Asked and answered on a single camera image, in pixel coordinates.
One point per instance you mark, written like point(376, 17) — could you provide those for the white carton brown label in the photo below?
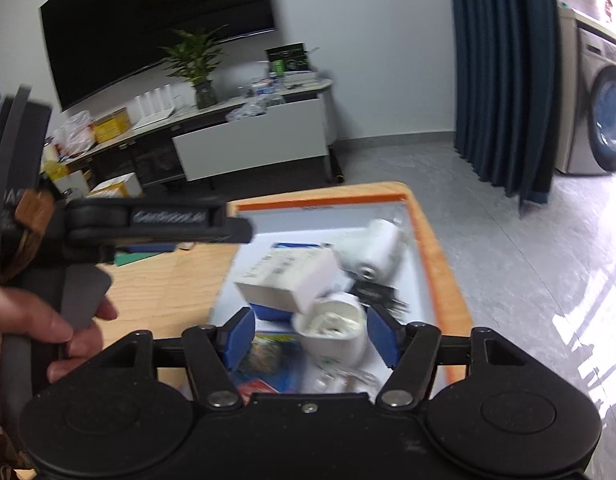
point(288, 277)

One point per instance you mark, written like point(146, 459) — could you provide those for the crumpled clear plastic bag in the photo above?
point(253, 108)

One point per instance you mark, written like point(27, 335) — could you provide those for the white washing machine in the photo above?
point(595, 105)

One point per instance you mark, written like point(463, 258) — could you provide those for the green plant in glass vase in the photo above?
point(195, 65)

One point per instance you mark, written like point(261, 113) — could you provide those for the black charger plug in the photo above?
point(380, 294)

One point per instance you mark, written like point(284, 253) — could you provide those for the yellow box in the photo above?
point(111, 126)

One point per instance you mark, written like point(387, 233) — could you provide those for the black green printed box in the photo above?
point(288, 59)

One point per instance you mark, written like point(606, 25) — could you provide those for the clear plastic storage boxes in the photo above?
point(293, 82)

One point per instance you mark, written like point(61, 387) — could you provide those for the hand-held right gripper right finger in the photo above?
point(385, 336)

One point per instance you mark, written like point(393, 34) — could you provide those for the dark blue curtain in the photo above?
point(503, 75)

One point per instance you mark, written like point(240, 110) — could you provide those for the white plug-in repellent heater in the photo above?
point(330, 325)

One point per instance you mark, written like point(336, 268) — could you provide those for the blue white printed box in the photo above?
point(273, 312)

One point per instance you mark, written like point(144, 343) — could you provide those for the white TV cabinet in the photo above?
point(152, 155)

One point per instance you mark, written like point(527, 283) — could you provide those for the white cabinet drawer front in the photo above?
point(253, 140)

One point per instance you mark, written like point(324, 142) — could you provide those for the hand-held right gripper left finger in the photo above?
point(239, 341)

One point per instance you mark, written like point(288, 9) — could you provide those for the blue playing card box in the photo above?
point(268, 357)

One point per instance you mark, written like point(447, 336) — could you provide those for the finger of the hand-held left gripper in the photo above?
point(235, 227)

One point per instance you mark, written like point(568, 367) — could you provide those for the red card box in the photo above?
point(255, 391)

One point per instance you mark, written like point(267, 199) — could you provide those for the white router with antennas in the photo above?
point(150, 107)

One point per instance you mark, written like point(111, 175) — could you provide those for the person's left hand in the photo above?
point(32, 317)

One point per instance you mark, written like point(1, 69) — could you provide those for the white yellow taped parcels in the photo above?
point(115, 186)

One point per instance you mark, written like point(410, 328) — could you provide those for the black wall television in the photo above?
point(152, 25)

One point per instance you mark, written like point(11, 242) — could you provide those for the orange white cardboard box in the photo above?
point(428, 270)

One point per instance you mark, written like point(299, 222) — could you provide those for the white heater with clear bottle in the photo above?
point(370, 247)

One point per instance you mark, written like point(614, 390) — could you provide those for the white plastic bag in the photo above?
point(73, 132)

